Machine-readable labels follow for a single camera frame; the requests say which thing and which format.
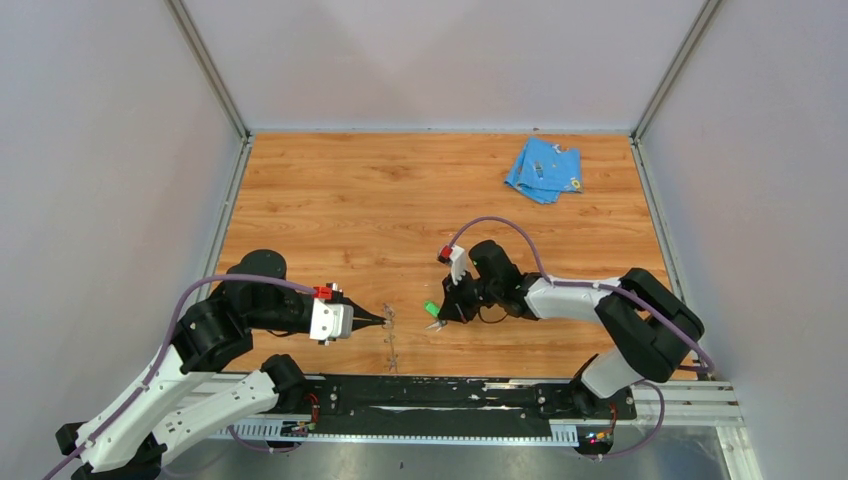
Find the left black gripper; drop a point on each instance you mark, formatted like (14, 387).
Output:
(360, 313)

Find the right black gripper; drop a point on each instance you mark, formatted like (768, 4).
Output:
(455, 307)

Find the key with green tag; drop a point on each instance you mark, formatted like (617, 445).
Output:
(434, 311)

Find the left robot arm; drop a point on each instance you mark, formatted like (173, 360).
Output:
(146, 427)

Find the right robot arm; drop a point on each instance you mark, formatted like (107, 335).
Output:
(652, 330)

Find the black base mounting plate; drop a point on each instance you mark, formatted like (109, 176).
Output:
(447, 406)

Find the folded blue cloth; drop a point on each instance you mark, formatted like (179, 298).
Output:
(544, 170)

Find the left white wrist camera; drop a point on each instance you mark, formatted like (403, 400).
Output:
(330, 322)

